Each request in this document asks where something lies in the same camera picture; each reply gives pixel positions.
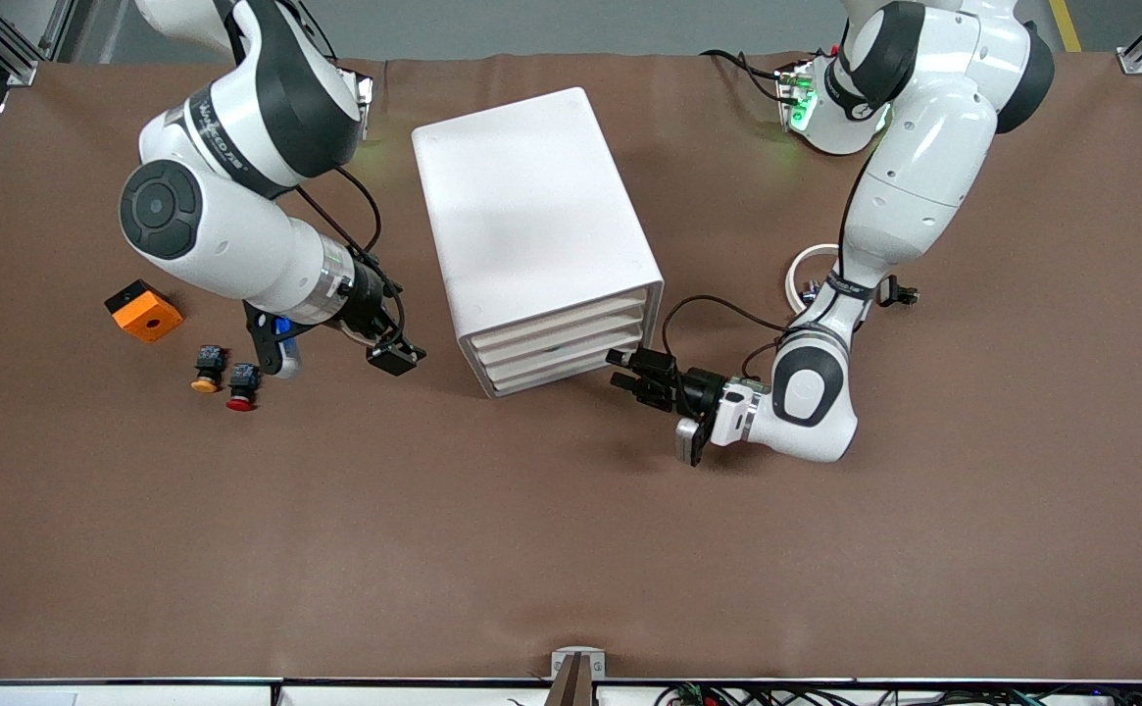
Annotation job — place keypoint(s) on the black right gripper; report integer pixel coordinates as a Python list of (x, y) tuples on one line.
[(367, 301)]

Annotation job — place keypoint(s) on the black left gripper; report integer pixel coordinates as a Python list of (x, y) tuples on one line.
[(699, 389)]

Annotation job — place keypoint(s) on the white plastic drawer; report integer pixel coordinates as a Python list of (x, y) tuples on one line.
[(561, 319), (563, 340), (570, 365)]

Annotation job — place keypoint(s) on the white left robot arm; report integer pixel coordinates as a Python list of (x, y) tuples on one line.
[(923, 147)]

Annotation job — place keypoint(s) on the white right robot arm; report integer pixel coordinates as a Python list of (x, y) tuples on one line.
[(218, 226)]

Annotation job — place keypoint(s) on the red push button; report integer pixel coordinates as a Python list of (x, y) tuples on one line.
[(242, 400)]

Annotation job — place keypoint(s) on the yellow push button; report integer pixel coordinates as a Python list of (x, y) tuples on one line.
[(206, 382)]

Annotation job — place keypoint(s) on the white drawer cabinet shell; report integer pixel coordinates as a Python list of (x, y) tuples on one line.
[(521, 196)]

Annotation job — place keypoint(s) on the white curved pipe clamp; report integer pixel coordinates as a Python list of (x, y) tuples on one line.
[(811, 253)]

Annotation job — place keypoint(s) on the brown table mat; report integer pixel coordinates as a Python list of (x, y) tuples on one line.
[(825, 539)]

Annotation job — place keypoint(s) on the orange box with hole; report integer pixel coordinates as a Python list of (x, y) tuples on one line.
[(149, 319)]

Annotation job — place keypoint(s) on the grey metal mount bracket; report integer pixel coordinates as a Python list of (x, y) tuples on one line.
[(561, 662)]

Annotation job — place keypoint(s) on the brown tapered post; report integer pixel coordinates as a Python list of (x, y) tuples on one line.
[(570, 686)]

